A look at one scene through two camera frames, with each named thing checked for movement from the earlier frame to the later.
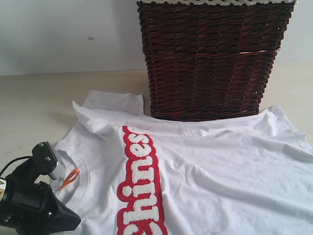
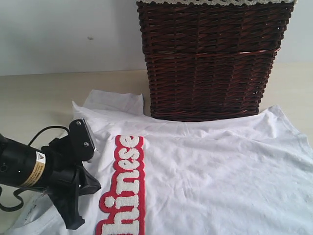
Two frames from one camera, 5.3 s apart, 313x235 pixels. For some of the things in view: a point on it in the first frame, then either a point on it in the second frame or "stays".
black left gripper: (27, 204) → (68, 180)
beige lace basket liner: (221, 2) stays
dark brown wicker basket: (207, 62) stays
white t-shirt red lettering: (122, 172) stays
